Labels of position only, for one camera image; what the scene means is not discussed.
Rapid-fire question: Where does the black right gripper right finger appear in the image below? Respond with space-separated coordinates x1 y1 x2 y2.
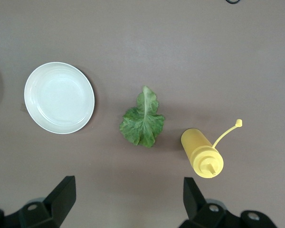
179 177 276 228

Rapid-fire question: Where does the green lettuce leaf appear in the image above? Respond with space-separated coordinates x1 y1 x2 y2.
119 85 166 148

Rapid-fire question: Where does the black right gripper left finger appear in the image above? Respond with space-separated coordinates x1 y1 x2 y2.
0 175 76 228

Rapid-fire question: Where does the beige round plate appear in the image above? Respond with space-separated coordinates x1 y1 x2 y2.
24 62 95 135

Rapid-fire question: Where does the yellow mustard squeeze bottle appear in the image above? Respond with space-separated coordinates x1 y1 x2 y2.
180 119 243 178

